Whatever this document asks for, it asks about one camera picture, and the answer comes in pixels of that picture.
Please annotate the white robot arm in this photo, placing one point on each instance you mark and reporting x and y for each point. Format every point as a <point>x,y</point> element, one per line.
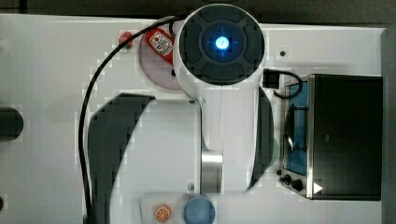
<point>219,56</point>

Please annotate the pink round plate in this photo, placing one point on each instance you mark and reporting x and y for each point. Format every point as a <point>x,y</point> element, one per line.
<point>156,69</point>

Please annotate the red ketchup bottle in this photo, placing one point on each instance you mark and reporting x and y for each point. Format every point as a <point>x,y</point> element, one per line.
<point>161,43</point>

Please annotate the green round plate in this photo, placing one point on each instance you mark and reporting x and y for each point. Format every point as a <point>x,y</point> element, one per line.
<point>275,153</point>

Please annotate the blue bowl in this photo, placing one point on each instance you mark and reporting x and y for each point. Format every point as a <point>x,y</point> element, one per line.
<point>199,210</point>

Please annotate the red strawberry toy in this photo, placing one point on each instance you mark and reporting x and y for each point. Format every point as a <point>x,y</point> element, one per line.
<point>123,37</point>

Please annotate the orange slice toy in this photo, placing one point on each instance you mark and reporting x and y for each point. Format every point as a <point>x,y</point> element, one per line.
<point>163,213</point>

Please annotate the black toaster oven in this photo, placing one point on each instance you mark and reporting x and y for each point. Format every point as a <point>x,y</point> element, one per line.
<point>332,137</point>

